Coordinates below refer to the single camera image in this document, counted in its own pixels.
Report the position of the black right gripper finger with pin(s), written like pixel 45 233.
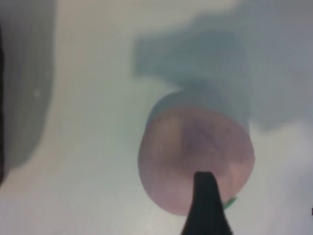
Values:
pixel 207 215

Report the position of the pink peach with green leaf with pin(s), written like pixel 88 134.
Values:
pixel 171 159

